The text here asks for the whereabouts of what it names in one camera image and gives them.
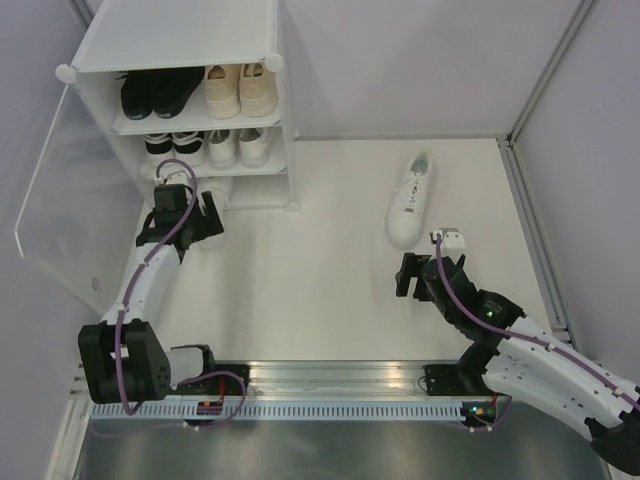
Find white slotted cable duct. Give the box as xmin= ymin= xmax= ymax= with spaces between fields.
xmin=87 ymin=398 xmax=469 ymax=422

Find aluminium corner frame post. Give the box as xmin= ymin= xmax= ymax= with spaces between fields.
xmin=504 ymin=0 xmax=611 ymax=146

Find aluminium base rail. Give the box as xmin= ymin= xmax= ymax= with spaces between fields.
xmin=69 ymin=357 xmax=616 ymax=399

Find white plastic shoe cabinet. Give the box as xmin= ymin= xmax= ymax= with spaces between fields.
xmin=55 ymin=1 xmax=300 ymax=211

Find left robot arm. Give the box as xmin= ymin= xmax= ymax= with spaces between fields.
xmin=78 ymin=181 xmax=229 ymax=409

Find black canvas sneaker front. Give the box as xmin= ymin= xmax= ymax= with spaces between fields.
xmin=151 ymin=66 xmax=205 ymax=119

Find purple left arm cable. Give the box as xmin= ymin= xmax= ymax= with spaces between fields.
xmin=113 ymin=158 xmax=247 ymax=429

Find beige lace sneaker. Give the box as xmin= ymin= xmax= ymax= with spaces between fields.
xmin=239 ymin=63 xmax=278 ymax=118
xmin=204 ymin=64 xmax=240 ymax=119

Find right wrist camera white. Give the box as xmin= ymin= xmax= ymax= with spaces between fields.
xmin=429 ymin=227 xmax=466 ymax=258

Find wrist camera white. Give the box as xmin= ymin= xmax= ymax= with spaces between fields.
xmin=429 ymin=227 xmax=466 ymax=258
xmin=154 ymin=167 xmax=192 ymax=187

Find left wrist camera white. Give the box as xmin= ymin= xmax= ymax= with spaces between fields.
xmin=154 ymin=167 xmax=192 ymax=187

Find black white patterned sneaker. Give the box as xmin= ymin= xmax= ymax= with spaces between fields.
xmin=172 ymin=131 xmax=205 ymax=167

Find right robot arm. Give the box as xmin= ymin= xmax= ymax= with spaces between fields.
xmin=395 ymin=253 xmax=639 ymax=476

